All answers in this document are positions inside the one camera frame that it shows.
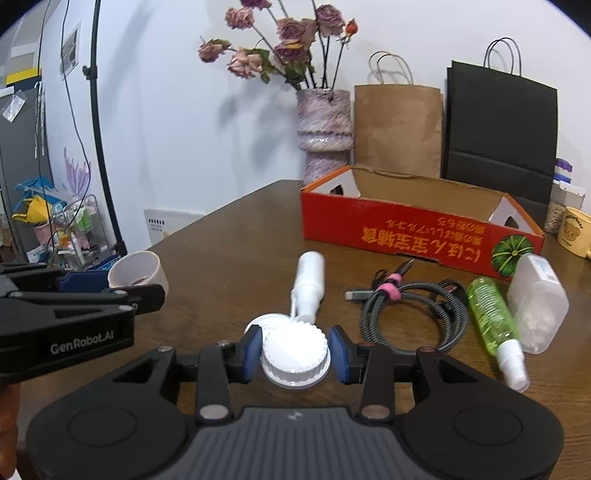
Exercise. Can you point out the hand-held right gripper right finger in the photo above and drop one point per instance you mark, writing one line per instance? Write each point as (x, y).
(339, 355)

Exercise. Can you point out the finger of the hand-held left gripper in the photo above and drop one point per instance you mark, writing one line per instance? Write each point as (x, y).
(83, 280)
(92, 300)

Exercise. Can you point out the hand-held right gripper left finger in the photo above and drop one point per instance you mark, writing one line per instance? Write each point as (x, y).
(251, 355)

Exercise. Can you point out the white ribbed bottle cap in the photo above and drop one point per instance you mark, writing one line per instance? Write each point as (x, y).
(295, 355)

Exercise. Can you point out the white tape roll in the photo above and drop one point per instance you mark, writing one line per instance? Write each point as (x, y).
(143, 270)

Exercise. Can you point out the white spray bottle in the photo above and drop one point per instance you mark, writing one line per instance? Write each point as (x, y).
(309, 281)

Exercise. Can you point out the red cardboard box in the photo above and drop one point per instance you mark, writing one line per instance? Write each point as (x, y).
(392, 240)

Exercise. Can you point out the green spray bottle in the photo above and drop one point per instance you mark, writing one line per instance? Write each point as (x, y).
(489, 314)

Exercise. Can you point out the person's left forearm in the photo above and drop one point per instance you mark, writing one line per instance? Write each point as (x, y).
(7, 429)

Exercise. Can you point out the pink bucket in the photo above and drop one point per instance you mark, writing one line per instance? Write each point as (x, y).
(42, 234)

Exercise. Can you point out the white board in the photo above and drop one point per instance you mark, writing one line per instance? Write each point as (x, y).
(171, 228)

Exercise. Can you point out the black light stand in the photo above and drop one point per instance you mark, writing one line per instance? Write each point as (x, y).
(99, 138)

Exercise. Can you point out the translucent plastic box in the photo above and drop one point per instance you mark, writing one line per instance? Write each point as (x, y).
(538, 304)

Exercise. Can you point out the purple marbled vase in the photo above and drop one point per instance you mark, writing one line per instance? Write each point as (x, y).
(323, 134)

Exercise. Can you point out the brown paper bag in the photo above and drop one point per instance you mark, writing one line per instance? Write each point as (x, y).
(397, 129)

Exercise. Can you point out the yellow bear mug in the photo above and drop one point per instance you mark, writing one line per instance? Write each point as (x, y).
(575, 233)

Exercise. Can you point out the clear oats container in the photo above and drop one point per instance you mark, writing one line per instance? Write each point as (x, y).
(563, 207)

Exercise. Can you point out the black paper bag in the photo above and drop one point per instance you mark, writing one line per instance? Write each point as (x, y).
(498, 129)

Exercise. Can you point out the jar with purple lid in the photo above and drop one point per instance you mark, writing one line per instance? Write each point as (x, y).
(563, 170)

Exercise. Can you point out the dried pink roses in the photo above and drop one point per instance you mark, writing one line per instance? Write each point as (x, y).
(291, 41)

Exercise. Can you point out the purple wall sticker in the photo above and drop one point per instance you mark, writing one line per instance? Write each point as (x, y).
(76, 175)

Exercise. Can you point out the wall poster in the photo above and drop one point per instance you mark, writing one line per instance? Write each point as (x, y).
(71, 50)

